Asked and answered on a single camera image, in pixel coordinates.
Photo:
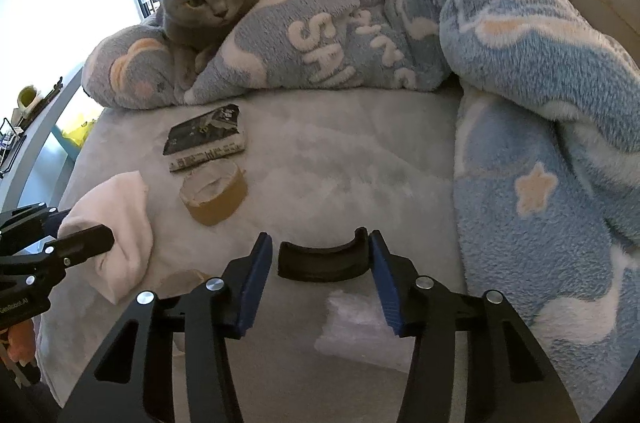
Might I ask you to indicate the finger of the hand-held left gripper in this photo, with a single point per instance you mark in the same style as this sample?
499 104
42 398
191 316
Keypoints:
30 220
85 243

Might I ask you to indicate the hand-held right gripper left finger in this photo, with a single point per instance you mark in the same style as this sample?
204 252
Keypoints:
252 288

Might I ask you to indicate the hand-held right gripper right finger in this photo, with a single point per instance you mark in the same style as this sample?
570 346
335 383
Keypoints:
387 288

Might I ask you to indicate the white sock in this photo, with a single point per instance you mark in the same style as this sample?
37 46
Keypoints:
120 223

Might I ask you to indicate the blue white tissue pack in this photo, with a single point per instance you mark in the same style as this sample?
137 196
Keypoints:
355 328

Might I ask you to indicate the black curved plastic piece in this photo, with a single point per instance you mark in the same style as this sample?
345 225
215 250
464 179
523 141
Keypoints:
320 265

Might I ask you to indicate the brown tape roll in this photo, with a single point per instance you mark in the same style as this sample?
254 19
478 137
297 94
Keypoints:
220 203

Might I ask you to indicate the small black book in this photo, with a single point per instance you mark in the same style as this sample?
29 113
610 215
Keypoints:
200 133

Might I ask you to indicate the person's left hand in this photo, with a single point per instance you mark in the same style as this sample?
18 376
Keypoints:
21 343

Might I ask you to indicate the grey table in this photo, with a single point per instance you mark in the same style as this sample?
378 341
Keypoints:
45 123

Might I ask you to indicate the yellow plastic bag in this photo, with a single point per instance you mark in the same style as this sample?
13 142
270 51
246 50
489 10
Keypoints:
80 130

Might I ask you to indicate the green white fuzzy slipper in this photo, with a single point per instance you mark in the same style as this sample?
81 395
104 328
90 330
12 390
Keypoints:
27 95

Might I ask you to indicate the bed with grey sheet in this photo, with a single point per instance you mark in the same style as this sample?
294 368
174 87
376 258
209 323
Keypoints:
325 153

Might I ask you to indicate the blue white fleece blanket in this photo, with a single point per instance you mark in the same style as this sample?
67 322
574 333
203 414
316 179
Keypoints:
500 53

